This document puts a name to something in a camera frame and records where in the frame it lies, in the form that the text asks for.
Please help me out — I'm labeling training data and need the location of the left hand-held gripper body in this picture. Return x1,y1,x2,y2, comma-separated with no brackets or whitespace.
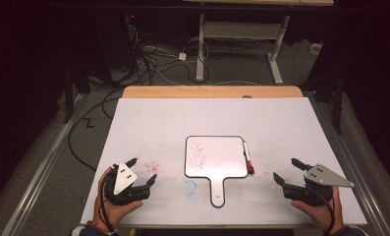
104,162,151,207

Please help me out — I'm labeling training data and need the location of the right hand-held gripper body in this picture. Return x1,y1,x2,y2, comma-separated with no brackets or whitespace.
282,162,355,207

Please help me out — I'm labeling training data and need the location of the white marker with red cap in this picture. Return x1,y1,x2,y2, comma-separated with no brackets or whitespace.
242,141,255,175

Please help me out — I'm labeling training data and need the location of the small whiteboard with handle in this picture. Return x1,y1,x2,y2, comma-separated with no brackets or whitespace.
184,135,250,208

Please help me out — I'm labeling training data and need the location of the person's left hand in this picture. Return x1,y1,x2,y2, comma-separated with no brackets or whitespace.
92,166,143,230

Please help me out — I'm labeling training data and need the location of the person's right hand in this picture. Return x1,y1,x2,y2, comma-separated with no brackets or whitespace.
291,186,346,234

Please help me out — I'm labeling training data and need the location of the large white table sheet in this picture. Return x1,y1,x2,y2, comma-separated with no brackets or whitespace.
80,96,368,227

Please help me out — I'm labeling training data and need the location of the black metal stand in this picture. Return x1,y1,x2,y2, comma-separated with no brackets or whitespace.
63,63,92,125
332,73,346,136

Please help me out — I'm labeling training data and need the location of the wooden table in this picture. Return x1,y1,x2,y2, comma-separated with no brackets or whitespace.
121,86,305,99

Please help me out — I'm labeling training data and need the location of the small white box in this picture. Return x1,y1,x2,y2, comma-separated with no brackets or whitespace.
309,42,324,55

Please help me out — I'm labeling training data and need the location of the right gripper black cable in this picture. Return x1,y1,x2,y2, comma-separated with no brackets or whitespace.
313,188,336,236

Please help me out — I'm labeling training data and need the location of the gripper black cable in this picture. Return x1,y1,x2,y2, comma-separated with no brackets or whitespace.
313,188,336,236
98,170,119,236

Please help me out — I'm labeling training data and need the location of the metal floor rail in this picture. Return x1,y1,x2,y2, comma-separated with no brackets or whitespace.
0,94,85,236
313,97,390,236

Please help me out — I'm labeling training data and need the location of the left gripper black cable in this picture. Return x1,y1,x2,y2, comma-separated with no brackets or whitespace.
98,170,119,236

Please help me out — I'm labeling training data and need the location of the long black floor cable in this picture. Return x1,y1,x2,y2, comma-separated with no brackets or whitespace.
68,88,125,173

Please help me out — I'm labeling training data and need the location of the tangle of floor cables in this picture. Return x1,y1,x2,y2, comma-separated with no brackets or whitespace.
127,26,210,87

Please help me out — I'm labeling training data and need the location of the white metal desk frame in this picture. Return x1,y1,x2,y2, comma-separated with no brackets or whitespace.
195,13,290,86

